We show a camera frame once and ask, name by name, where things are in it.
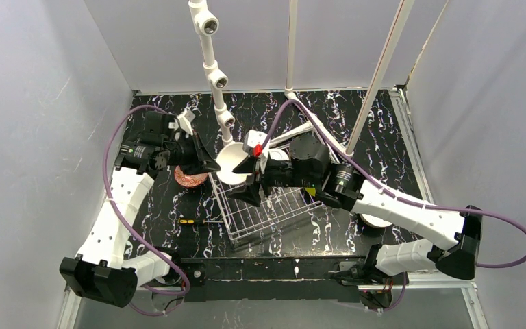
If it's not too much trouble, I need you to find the yellow handled screwdriver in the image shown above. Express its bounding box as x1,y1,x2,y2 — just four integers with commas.
178,218,222,226

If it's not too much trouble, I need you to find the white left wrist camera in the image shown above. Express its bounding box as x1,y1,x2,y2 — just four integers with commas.
175,110,195,137

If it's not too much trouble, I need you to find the pale grey bowl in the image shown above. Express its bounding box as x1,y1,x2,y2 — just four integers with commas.
269,149,290,161

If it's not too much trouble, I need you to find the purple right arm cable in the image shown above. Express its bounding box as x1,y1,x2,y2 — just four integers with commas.
262,99,526,314

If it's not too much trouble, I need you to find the blue patterned bowl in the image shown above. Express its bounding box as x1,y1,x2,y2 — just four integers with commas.
174,166,209,189

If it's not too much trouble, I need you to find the white bowl with tan outside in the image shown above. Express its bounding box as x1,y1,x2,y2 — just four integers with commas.
360,214,392,228

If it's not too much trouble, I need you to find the white bowl with brown outside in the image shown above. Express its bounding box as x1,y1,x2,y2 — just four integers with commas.
216,142,247,186

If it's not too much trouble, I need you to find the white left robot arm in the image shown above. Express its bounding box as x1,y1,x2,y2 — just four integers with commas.
59,110,220,308

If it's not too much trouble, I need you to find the white PVC pipe frame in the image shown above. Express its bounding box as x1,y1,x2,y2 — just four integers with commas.
188,0,416,158

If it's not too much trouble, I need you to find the white wire dish rack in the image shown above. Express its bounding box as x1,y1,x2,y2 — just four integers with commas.
210,172,323,244

